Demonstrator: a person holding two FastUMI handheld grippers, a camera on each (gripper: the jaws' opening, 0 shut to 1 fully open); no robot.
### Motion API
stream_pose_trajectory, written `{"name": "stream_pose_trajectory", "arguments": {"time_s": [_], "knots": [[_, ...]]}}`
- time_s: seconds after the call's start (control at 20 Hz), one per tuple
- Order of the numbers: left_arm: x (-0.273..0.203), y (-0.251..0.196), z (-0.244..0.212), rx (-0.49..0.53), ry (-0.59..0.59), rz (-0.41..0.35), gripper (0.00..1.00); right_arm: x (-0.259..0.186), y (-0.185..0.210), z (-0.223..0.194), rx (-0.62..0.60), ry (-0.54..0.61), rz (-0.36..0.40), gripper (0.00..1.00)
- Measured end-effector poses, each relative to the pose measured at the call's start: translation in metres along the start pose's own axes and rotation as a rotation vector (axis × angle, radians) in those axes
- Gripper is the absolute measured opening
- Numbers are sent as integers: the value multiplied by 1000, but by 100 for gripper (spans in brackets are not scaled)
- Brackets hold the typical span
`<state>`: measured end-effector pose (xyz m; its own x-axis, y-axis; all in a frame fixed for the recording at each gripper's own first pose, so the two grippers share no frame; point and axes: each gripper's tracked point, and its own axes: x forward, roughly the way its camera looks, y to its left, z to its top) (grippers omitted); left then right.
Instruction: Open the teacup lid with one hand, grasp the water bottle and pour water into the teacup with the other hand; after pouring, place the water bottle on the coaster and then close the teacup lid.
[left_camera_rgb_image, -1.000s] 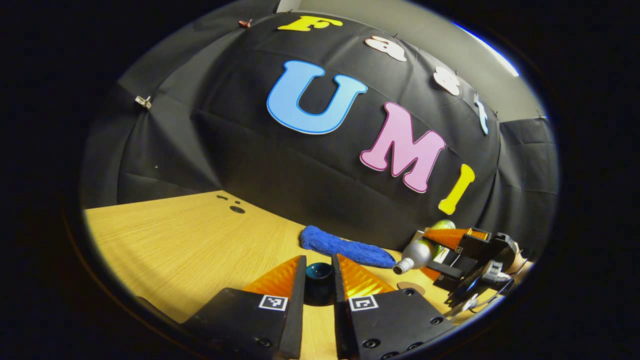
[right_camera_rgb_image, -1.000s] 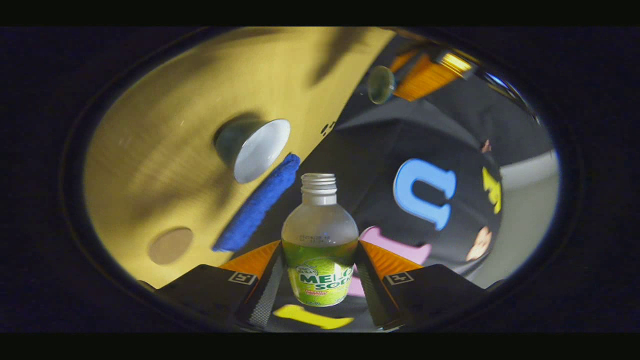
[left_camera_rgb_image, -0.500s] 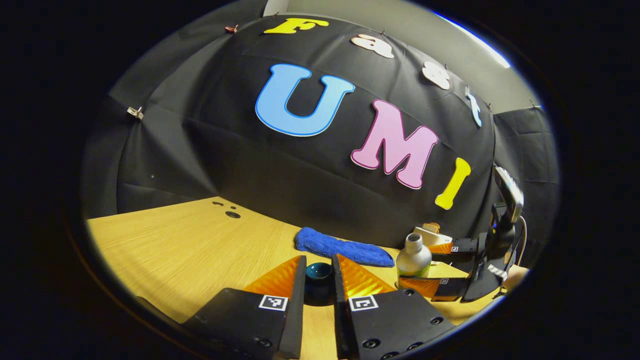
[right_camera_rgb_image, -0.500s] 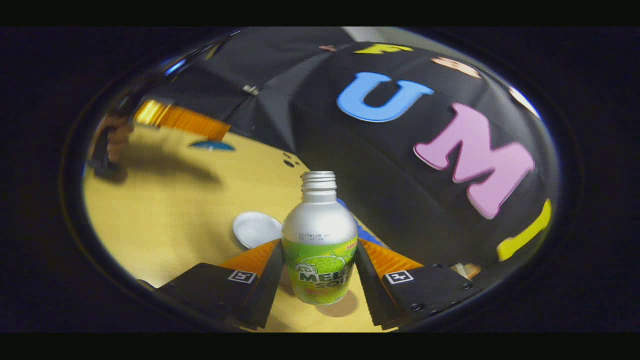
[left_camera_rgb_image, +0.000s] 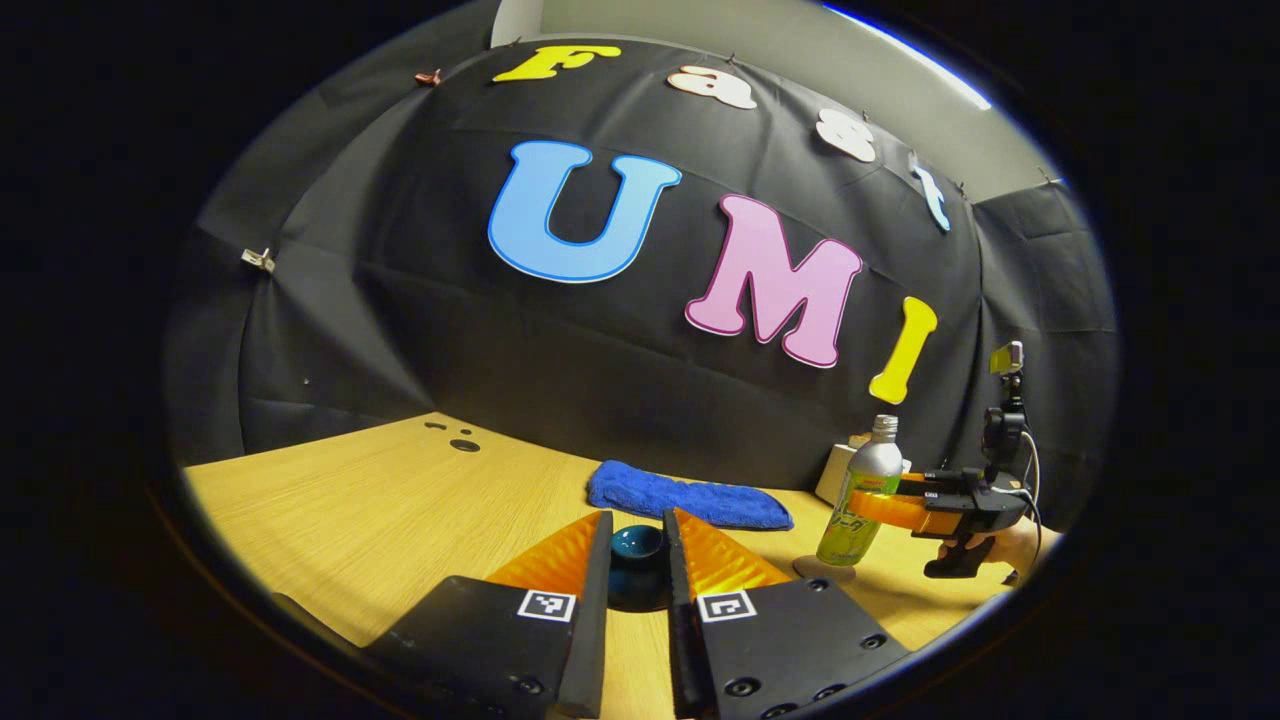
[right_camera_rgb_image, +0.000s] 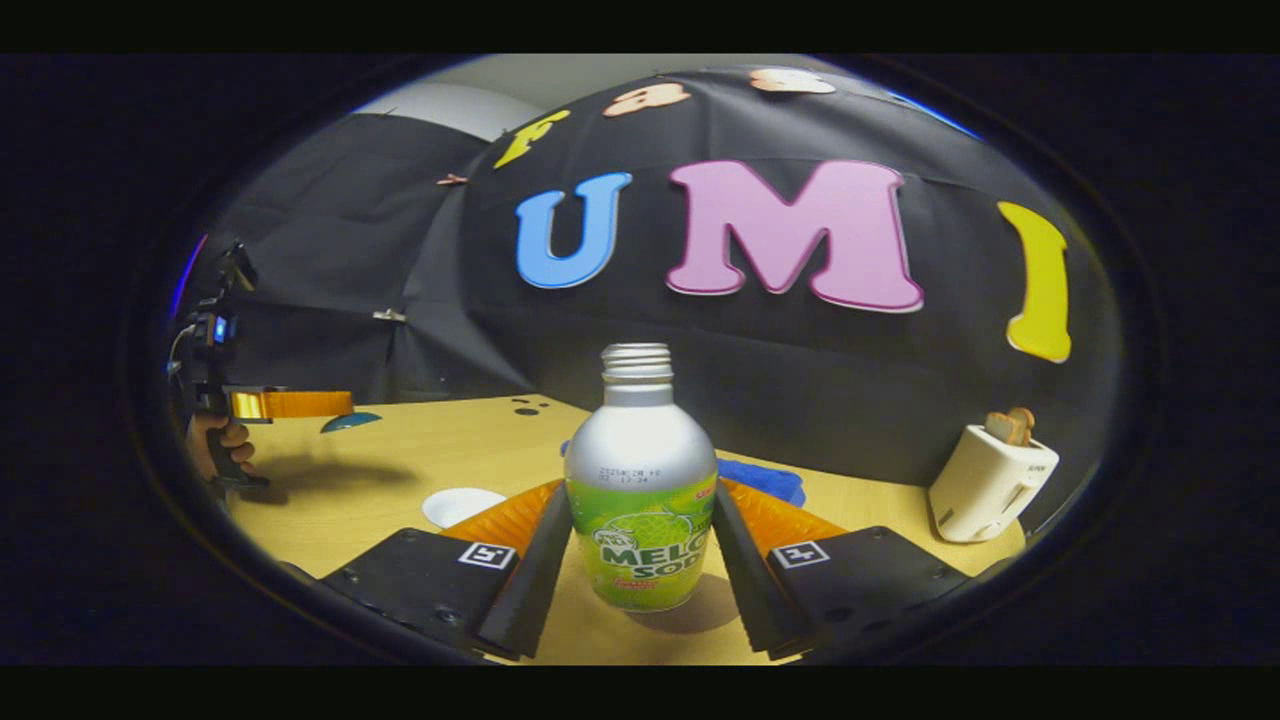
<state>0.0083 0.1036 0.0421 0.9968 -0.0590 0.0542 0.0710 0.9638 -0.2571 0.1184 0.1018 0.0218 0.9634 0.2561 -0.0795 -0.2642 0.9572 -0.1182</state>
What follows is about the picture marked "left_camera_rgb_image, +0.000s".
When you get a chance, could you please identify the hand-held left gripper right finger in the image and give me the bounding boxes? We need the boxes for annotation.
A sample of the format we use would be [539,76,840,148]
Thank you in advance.
[663,507,911,720]

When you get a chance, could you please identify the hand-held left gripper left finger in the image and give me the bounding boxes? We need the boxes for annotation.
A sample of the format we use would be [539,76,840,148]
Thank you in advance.
[360,510,614,719]

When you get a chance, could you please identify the silver green water bottle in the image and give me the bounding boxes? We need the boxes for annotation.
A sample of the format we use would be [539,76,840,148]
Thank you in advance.
[816,415,904,568]

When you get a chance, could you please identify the teal teacup lid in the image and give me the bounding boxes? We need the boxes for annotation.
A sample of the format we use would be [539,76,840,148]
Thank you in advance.
[610,524,669,599]

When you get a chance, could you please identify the cream white toaster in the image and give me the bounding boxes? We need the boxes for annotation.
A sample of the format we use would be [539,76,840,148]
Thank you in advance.
[815,432,913,506]

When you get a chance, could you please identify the blue folded towel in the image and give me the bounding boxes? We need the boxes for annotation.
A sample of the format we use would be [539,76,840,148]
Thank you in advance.
[587,460,796,532]

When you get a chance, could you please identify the black backdrop cloth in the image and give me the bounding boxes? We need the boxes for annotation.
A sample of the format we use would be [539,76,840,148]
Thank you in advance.
[165,35,1119,531]

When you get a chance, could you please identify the thin gripper cable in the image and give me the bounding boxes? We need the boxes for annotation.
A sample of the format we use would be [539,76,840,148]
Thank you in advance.
[1015,430,1043,561]

